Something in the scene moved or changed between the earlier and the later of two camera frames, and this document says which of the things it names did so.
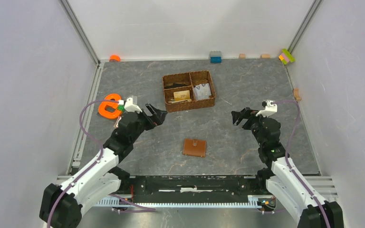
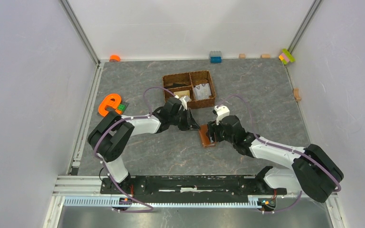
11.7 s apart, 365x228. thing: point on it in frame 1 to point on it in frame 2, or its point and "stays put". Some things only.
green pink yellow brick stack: (286, 56) stays put
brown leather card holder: (195, 147) to (205, 137)
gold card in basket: (182, 95) stays put
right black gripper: (246, 113) to (213, 128)
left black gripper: (153, 120) to (190, 120)
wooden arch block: (296, 92) stays put
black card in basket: (175, 85) stays put
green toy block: (121, 107) stays put
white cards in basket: (202, 91) stays put
